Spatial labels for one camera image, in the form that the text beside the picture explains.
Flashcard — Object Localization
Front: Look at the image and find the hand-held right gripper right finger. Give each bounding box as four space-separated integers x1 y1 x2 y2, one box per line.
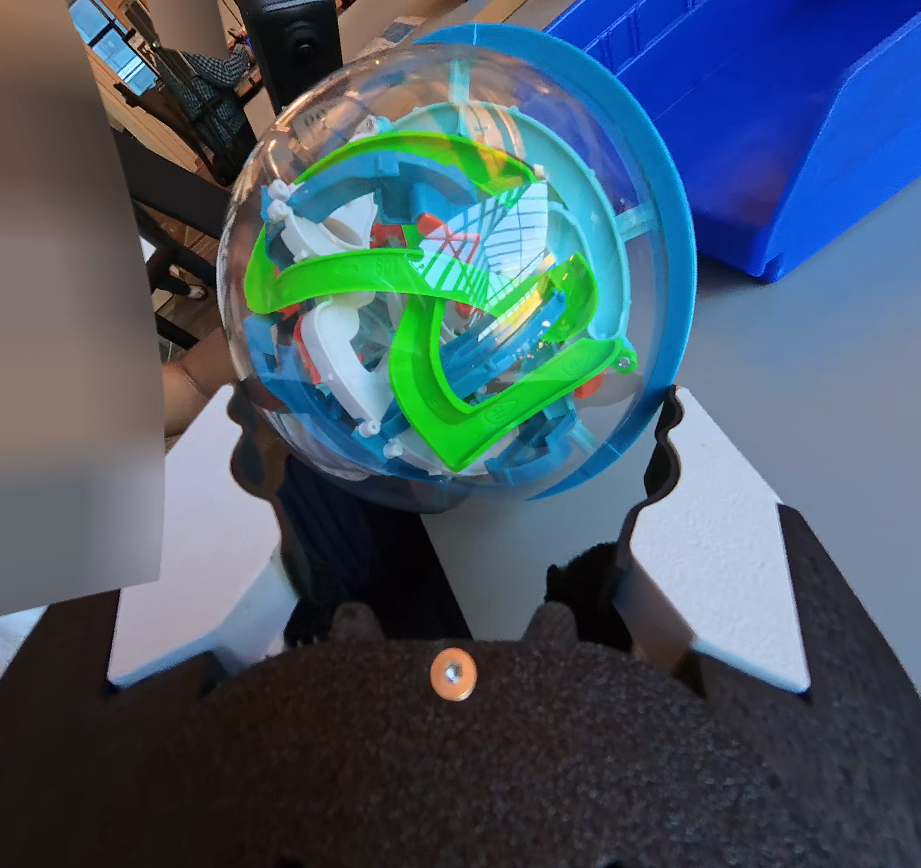
610 384 813 695

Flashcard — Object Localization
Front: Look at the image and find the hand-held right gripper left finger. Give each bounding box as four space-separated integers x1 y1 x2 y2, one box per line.
108 381 314 688

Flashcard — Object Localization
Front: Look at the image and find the clear maze ball blue ring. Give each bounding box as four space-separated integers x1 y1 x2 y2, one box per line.
216 21 699 502

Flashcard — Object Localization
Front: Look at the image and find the person's left forearm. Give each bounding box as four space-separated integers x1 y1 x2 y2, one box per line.
163 328 238 439

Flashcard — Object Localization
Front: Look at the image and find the blue plastic bin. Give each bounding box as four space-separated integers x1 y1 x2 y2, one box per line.
543 0 921 282

